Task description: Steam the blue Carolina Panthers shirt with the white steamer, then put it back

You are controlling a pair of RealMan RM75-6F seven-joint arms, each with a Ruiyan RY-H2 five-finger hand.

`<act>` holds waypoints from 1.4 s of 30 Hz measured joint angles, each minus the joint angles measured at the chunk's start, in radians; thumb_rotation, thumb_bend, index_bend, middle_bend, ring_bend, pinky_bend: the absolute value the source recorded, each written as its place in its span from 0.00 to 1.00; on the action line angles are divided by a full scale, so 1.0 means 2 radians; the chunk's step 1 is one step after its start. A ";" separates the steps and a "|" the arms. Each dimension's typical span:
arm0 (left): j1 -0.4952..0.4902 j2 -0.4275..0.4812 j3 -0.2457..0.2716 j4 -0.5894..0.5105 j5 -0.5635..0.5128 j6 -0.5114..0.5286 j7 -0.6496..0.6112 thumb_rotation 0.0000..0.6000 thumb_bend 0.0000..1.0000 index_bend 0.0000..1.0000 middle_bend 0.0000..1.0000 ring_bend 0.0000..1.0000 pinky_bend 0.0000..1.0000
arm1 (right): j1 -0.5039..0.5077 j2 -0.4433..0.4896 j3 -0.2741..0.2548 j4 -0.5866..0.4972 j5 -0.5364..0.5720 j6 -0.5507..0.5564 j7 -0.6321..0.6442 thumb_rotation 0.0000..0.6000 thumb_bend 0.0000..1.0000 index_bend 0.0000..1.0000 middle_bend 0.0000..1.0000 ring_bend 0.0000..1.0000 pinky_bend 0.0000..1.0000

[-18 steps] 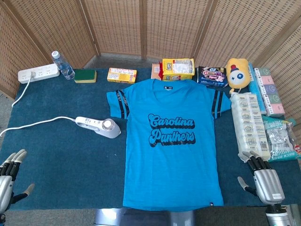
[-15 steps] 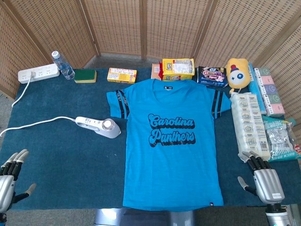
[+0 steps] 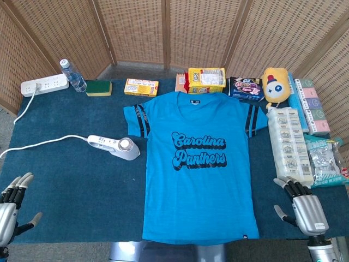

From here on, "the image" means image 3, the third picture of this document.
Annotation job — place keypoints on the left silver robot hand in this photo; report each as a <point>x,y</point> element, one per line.
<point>8,215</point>

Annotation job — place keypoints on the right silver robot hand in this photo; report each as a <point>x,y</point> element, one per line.
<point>310,215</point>

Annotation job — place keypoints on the blue Carolina Panthers t-shirt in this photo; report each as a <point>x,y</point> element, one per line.
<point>199,191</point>

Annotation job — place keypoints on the white handheld steam iron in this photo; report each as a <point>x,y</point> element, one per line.
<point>128,155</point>

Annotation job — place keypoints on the pale grey floor equipment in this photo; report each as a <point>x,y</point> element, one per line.
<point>342,248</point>

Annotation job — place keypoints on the teal bag of silver sachets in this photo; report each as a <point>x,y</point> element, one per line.
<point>323,161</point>

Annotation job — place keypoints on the white plastic bag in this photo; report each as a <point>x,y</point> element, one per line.
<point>289,147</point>

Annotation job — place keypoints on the dark teal table cover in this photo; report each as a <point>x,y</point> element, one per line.
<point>81,191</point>

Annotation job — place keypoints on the green pink tissue multipack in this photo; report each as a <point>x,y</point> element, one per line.
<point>313,109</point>

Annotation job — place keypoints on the light blue long pack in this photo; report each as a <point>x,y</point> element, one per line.
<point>294,103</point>

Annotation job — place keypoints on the yellow plush toy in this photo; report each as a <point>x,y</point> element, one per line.
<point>275,87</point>

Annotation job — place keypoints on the white power strip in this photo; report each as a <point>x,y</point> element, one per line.
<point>54,82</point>

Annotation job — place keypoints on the dark purple snack pack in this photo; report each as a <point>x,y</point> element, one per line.
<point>245,88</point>

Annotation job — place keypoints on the clear plastic water bottle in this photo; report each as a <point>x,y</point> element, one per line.
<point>73,77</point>

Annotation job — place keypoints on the green and yellow sponge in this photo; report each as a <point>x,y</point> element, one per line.
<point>98,86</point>

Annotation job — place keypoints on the yellow Lipo snack bag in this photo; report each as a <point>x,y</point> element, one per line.
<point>207,79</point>

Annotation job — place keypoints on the yellow cardboard snack box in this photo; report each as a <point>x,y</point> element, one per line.
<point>141,88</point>

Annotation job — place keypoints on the brown spiral notebook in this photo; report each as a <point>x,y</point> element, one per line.
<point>180,83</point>

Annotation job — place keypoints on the rattan folding screen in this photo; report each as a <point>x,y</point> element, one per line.
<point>136,27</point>

